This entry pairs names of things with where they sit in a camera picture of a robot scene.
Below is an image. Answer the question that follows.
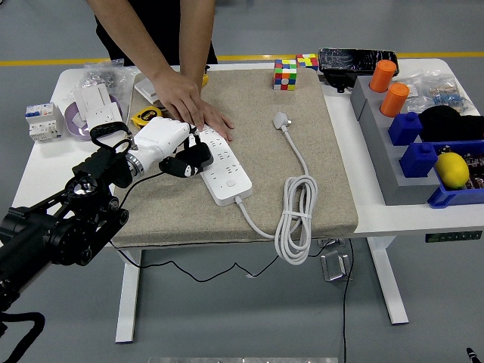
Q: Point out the table height control panel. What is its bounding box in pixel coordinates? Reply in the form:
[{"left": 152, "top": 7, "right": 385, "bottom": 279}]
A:
[{"left": 424, "top": 231, "right": 483, "bottom": 244}]

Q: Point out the black plug adapter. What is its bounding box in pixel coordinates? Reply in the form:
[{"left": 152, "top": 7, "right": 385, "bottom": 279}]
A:
[{"left": 177, "top": 141, "right": 215, "bottom": 169}]

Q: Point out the hanging black cable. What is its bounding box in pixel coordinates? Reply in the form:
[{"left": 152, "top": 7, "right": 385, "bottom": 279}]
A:
[{"left": 341, "top": 238, "right": 355, "bottom": 363}]

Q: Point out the white wall switch panel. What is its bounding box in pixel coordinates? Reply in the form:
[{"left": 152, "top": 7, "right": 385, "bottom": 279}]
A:
[{"left": 73, "top": 83, "right": 113, "bottom": 114}]

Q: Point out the orange cylinder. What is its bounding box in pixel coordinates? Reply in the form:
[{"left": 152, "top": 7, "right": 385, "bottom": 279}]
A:
[
  {"left": 379, "top": 82, "right": 410, "bottom": 117},
  {"left": 368, "top": 59, "right": 398, "bottom": 93}
]

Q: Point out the person's left hand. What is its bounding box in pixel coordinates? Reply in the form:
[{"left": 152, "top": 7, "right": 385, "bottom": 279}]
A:
[{"left": 199, "top": 100, "right": 236, "bottom": 143}]

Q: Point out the white wall socket panel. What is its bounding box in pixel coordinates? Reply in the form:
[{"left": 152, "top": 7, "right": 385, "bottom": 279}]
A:
[{"left": 85, "top": 104, "right": 125, "bottom": 129}]

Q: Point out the white power strip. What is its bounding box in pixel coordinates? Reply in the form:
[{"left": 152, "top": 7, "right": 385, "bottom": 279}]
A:
[{"left": 188, "top": 126, "right": 253, "bottom": 207}]

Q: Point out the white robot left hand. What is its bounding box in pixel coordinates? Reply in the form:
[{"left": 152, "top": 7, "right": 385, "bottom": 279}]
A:
[{"left": 130, "top": 116, "right": 203, "bottom": 178}]

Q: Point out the white power strip cord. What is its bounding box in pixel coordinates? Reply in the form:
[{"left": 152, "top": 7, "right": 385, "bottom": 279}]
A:
[{"left": 234, "top": 126, "right": 319, "bottom": 267}]

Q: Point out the dark circuit board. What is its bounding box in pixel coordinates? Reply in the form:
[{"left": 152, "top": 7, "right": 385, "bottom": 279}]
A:
[{"left": 463, "top": 150, "right": 484, "bottom": 190}]

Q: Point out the blue block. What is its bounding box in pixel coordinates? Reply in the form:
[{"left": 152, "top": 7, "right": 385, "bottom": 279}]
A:
[
  {"left": 387, "top": 111, "right": 423, "bottom": 147},
  {"left": 399, "top": 141, "right": 439, "bottom": 179}
]

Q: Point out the white table leg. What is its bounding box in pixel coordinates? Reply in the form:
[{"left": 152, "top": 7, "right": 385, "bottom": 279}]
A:
[
  {"left": 114, "top": 247, "right": 143, "bottom": 344},
  {"left": 367, "top": 236, "right": 410, "bottom": 325}
]

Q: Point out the white flat switch plate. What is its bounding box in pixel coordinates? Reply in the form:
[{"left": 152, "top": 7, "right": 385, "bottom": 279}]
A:
[{"left": 134, "top": 74, "right": 167, "bottom": 105}]

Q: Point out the thin black adapter cord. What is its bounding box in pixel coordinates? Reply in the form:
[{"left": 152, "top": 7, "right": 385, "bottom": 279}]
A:
[{"left": 109, "top": 170, "right": 340, "bottom": 284}]

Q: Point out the clear bag of parts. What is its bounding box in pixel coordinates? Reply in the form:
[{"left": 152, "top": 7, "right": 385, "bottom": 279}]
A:
[{"left": 396, "top": 71, "right": 476, "bottom": 116}]

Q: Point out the small colourful puzzle cube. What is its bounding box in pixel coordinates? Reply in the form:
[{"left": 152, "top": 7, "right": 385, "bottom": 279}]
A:
[{"left": 295, "top": 53, "right": 319, "bottom": 72}]

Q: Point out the small black mount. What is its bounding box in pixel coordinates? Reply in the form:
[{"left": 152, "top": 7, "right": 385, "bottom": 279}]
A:
[{"left": 323, "top": 71, "right": 358, "bottom": 94}]

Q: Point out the yellow lemon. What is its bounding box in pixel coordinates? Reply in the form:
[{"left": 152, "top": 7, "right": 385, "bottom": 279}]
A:
[{"left": 434, "top": 150, "right": 470, "bottom": 190}]

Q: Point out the large metal bracket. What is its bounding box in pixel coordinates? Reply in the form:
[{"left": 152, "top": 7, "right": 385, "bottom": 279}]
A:
[{"left": 320, "top": 250, "right": 351, "bottom": 283}]

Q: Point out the large colourful puzzle cube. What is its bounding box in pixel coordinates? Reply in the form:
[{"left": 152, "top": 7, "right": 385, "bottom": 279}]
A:
[{"left": 273, "top": 59, "right": 298, "bottom": 92}]

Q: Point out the purple bowl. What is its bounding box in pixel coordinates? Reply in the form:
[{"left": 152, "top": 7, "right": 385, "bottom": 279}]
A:
[{"left": 63, "top": 100, "right": 126, "bottom": 141}]

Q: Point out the grey stepped block holder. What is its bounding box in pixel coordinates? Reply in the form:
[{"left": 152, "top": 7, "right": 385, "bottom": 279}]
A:
[{"left": 349, "top": 75, "right": 443, "bottom": 206}]

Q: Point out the black wrapped box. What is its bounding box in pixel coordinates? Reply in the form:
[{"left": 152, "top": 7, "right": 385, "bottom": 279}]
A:
[{"left": 318, "top": 47, "right": 399, "bottom": 76}]

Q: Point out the yellow tape measure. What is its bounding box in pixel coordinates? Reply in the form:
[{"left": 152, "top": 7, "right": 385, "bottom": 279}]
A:
[{"left": 130, "top": 107, "right": 164, "bottom": 128}]

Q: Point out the grey-brown mat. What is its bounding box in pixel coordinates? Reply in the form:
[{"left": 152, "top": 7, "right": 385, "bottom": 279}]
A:
[{"left": 108, "top": 67, "right": 359, "bottom": 249}]

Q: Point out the person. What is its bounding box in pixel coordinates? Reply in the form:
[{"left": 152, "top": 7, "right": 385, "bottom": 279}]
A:
[{"left": 93, "top": 0, "right": 219, "bottom": 67}]

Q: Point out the white circuit breaker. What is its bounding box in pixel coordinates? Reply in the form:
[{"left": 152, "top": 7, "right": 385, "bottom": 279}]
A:
[{"left": 25, "top": 102, "right": 65, "bottom": 144}]

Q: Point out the white three-pin plug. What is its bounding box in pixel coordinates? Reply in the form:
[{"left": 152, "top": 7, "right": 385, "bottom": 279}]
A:
[{"left": 272, "top": 110, "right": 293, "bottom": 132}]

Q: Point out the small metal bracket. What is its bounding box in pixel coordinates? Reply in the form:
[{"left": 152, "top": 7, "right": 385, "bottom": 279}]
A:
[{"left": 316, "top": 237, "right": 347, "bottom": 250}]

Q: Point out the clear bag of screws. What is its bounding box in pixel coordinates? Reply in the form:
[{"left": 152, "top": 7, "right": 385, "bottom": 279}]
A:
[{"left": 82, "top": 59, "right": 139, "bottom": 99}]

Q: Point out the person's right hand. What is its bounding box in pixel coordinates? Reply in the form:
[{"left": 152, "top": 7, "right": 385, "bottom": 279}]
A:
[{"left": 150, "top": 67, "right": 207, "bottom": 132}]

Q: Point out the blue plastic bin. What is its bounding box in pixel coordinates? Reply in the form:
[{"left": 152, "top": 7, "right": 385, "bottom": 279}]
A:
[{"left": 427, "top": 139, "right": 484, "bottom": 209}]

